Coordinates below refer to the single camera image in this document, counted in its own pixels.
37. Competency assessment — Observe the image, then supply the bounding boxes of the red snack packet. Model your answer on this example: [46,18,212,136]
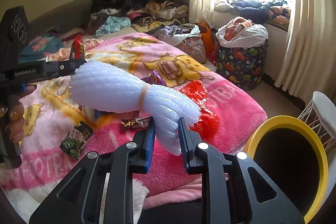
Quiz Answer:
[69,35,85,60]

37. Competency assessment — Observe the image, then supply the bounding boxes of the white foam net with band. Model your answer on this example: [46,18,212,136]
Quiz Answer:
[70,61,201,156]

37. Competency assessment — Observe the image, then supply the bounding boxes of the yellow rimmed black trash bin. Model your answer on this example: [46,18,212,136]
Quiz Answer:
[243,115,329,223]

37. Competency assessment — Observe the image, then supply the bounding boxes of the left hand painted nails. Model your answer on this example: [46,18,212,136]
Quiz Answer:
[1,84,37,143]

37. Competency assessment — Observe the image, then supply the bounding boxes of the floral dark blue pillow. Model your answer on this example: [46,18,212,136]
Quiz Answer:
[19,34,63,64]

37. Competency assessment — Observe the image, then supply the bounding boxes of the green black snack packet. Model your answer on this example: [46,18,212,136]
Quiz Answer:
[60,121,93,161]

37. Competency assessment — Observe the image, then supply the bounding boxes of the pink cartoon blanket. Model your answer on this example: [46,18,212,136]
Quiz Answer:
[1,33,267,217]

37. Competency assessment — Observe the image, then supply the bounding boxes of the red plastic wrapper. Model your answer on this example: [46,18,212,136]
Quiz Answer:
[179,80,219,142]

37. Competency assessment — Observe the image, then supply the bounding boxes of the grey bed headboard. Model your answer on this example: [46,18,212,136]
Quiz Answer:
[30,0,92,39]

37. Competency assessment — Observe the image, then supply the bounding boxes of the brown gold candy wrapper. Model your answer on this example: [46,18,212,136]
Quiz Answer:
[121,116,151,130]

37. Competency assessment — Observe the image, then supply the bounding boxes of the light blue garment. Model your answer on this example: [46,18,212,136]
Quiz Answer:
[96,16,131,37]

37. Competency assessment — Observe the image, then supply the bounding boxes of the purple snack wrapper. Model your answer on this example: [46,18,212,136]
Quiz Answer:
[142,70,166,86]

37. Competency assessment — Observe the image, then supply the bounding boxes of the dinosaur print laundry basket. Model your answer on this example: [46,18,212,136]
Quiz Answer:
[216,39,268,91]

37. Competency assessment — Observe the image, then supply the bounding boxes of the pile of clothes on bed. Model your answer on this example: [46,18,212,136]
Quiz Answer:
[87,0,189,36]

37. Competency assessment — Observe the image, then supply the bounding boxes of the cream curtain right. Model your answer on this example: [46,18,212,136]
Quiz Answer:
[274,0,335,103]

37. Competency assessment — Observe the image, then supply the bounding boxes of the pink floral fabric basket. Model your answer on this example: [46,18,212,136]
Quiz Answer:
[176,34,207,64]

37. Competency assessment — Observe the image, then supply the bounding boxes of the white bag of clothes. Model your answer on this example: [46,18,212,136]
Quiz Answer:
[215,16,268,48]

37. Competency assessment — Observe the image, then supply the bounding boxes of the orange bag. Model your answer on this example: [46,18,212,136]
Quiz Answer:
[198,23,214,58]

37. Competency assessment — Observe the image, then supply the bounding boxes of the clothes on window sill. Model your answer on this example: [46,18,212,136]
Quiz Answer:
[214,0,291,26]

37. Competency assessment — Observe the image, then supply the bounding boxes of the white wire stool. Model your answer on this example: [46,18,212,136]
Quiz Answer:
[298,91,336,153]

